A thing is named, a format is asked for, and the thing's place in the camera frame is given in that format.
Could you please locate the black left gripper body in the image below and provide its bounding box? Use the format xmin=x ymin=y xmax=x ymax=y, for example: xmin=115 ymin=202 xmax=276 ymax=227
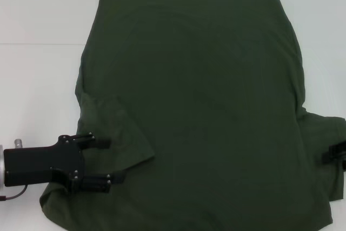
xmin=4 ymin=134 xmax=85 ymax=194

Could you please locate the dark green shirt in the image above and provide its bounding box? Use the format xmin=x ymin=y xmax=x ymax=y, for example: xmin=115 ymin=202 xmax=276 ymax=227
xmin=39 ymin=0 xmax=346 ymax=231

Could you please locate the dark thin cable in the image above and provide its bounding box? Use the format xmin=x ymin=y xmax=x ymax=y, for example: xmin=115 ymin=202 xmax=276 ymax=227
xmin=0 ymin=185 xmax=29 ymax=202

